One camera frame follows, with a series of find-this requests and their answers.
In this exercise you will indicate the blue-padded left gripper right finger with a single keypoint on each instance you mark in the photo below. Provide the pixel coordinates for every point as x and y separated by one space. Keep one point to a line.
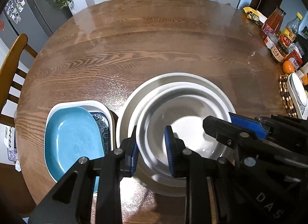
201 174

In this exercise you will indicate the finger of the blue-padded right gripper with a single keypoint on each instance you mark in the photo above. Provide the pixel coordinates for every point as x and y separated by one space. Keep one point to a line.
246 144
274 128

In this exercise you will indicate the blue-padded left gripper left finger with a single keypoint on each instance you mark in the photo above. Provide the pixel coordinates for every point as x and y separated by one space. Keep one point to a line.
75 189

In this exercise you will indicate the blue oval plate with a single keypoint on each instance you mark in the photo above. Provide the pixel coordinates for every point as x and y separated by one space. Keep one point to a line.
71 133

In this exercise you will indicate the small white ramekin bowl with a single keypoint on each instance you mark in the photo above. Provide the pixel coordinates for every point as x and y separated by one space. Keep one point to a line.
185 118

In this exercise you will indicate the medium white bowl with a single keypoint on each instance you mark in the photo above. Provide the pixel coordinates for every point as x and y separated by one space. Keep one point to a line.
149 108

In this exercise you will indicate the large white bowl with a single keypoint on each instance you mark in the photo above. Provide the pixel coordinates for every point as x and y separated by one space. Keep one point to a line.
182 101

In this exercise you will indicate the wooden bead trivet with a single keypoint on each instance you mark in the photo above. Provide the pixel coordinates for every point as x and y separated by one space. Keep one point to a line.
285 95

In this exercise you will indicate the blue rimmed white dish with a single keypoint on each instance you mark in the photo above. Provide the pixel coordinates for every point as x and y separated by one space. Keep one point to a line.
298 95

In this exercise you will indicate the blue patterned white plate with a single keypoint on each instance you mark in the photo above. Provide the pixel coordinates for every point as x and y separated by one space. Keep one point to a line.
104 128

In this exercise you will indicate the orange tangerine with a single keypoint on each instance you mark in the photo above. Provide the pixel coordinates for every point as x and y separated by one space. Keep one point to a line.
304 80
287 67

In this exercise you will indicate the white rectangular dish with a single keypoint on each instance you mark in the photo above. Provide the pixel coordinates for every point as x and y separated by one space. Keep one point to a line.
90 106

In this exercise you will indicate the red lid chili jar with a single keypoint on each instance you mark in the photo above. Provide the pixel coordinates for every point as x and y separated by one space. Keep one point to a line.
295 59

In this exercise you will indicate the dark lid brown jar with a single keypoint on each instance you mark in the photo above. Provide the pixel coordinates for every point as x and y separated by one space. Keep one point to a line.
279 52

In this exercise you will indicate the small white lid jar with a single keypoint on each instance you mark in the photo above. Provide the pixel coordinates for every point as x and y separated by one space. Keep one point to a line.
270 40

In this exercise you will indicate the yellow cap oil bottle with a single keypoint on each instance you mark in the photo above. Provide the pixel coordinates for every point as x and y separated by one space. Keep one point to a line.
290 31

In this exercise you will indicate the red sauce glass bottle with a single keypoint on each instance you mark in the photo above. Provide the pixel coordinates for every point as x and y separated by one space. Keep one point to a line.
273 23

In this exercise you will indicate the yellow snack packet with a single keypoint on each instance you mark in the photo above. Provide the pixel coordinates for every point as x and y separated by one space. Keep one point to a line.
255 16

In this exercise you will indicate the left side wooden chair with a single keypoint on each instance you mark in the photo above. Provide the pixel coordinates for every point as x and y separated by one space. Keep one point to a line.
8 70

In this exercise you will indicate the grey refrigerator with magnets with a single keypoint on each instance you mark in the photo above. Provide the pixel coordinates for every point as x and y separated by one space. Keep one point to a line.
38 19

